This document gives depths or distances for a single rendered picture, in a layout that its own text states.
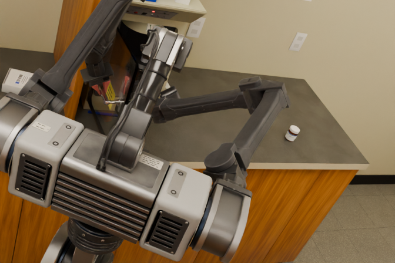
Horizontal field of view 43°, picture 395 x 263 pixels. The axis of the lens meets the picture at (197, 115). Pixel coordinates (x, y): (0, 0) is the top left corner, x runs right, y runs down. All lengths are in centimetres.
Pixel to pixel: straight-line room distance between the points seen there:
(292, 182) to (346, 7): 103
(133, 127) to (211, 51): 168
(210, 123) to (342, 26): 106
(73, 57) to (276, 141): 134
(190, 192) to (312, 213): 178
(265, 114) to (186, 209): 49
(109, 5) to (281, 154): 132
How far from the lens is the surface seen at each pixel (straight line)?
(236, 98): 154
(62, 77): 123
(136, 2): 172
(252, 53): 274
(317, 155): 241
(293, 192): 251
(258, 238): 272
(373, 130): 374
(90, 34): 120
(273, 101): 143
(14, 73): 215
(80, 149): 103
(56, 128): 106
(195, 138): 213
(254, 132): 132
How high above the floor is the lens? 222
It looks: 34 degrees down
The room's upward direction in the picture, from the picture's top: 23 degrees clockwise
